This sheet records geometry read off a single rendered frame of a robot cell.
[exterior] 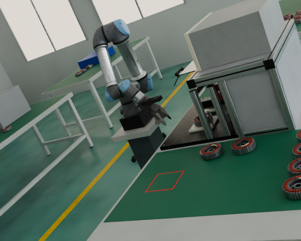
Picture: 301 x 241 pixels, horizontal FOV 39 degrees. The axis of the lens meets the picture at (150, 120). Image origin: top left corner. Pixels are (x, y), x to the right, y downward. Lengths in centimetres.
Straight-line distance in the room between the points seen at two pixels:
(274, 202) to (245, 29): 85
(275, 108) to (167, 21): 567
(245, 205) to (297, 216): 22
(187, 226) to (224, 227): 16
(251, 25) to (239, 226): 95
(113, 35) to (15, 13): 679
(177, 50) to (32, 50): 333
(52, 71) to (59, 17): 126
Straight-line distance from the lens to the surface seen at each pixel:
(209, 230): 161
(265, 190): 171
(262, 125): 213
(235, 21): 207
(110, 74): 268
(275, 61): 201
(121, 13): 796
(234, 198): 173
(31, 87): 990
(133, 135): 287
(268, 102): 206
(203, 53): 216
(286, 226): 151
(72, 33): 867
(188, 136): 237
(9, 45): 983
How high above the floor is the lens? 165
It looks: 18 degrees down
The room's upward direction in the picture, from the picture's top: 24 degrees counter-clockwise
